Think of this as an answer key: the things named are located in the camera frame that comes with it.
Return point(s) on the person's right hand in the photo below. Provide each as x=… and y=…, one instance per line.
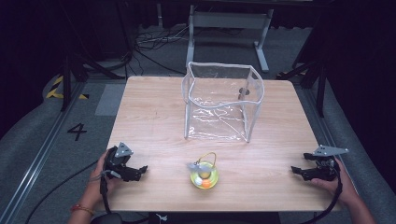
x=337, y=186

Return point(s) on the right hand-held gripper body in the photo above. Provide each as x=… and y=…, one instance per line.
x=325, y=165

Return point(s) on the metal floor rail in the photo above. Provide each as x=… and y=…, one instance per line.
x=323, y=118
x=37, y=158

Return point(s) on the yellow black floor tape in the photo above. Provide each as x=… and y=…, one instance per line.
x=60, y=90

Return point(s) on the black seat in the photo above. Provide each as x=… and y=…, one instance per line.
x=106, y=219

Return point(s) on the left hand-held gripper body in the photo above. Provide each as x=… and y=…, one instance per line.
x=117, y=160

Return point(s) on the clear plastic bag white trim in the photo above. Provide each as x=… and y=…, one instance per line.
x=222, y=102

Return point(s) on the grey metal stand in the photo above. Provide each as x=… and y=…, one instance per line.
x=229, y=34

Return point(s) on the black tripod stand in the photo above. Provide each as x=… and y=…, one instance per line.
x=311, y=74
x=77, y=68

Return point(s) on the grey floor plate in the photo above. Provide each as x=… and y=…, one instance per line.
x=109, y=99

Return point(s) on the person's left hand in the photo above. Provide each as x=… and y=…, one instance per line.
x=99, y=183

